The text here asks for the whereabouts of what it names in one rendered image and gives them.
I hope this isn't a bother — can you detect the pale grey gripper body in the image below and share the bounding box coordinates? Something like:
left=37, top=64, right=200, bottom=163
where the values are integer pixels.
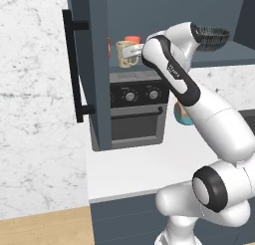
left=123, top=43, right=145, bottom=59

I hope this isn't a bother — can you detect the blue-grey cabinet door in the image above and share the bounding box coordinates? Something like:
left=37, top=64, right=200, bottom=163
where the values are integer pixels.
left=65, top=0, right=113, bottom=152
left=232, top=0, right=255, bottom=51

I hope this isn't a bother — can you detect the blue-grey base cabinet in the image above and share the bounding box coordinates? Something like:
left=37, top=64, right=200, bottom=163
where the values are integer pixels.
left=89, top=191, right=255, bottom=245

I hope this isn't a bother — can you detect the orange cup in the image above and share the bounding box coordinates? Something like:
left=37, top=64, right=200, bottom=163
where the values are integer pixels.
left=124, top=35, right=142, bottom=46

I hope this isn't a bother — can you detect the beige patterned mug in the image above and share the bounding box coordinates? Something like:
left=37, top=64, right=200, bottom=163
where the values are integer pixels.
left=116, top=40, right=140, bottom=70

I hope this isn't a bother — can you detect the grey toaster oven knob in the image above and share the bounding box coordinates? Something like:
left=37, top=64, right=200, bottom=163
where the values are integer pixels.
left=147, top=89, right=159, bottom=101
left=125, top=91, right=136, bottom=103

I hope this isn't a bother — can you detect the black toaster oven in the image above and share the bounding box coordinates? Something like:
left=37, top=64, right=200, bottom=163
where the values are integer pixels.
left=89, top=70, right=170, bottom=152

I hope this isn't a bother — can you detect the teal bowl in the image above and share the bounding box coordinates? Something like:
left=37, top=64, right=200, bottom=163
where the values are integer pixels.
left=173, top=101, right=194, bottom=126

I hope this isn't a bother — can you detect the black hob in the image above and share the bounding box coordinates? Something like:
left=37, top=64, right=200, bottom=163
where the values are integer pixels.
left=238, top=109, right=255, bottom=134

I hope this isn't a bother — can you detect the blue-grey wall cabinet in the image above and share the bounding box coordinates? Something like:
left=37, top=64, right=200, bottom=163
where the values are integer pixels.
left=106, top=0, right=255, bottom=75

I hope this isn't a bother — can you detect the black cabinet door handle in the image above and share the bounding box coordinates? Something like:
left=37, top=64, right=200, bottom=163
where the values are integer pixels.
left=62, top=9, right=97, bottom=123

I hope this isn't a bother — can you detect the toaster oven door handle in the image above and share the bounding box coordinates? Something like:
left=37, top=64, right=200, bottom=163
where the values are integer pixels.
left=111, top=106, right=164, bottom=121

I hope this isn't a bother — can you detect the black wire bowl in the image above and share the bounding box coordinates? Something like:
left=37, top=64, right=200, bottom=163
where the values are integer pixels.
left=193, top=23, right=231, bottom=53

